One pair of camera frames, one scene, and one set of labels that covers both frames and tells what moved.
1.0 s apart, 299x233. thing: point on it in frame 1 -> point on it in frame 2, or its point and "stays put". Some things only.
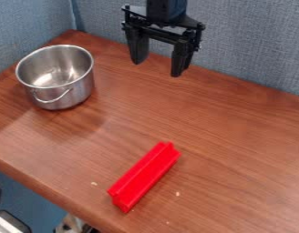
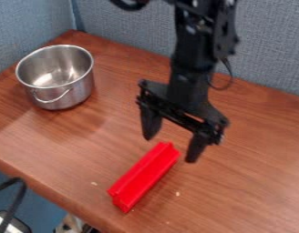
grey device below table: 7,223 stays put
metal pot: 57,74 stays put
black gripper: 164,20 -> 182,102
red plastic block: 136,182 stays put
